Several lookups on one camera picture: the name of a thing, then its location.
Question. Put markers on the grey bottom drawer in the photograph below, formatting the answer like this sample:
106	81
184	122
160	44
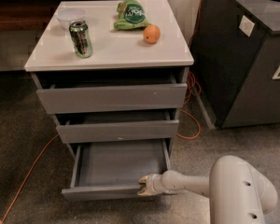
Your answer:
111	170

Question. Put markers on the green chip bag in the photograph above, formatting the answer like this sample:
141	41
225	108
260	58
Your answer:
131	15

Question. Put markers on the orange fruit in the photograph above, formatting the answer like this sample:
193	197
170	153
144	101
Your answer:
152	34

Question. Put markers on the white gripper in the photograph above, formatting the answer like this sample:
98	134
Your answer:
152	184

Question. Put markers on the dark grey trash bin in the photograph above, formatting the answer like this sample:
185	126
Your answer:
236	51

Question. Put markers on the grey middle drawer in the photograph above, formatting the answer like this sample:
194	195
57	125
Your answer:
116	126

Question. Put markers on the green soda can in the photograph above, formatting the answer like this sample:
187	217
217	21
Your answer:
79	33

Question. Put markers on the white bowl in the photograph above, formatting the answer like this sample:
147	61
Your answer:
67	15

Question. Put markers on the grey top drawer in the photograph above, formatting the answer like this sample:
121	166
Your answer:
112	98

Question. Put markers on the grey drawer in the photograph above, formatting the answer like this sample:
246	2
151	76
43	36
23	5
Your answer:
116	126
111	170
112	98

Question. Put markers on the grey drawer cabinet white top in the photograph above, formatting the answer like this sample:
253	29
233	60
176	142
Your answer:
119	58

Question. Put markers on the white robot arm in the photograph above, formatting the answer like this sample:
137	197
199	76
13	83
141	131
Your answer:
238	193

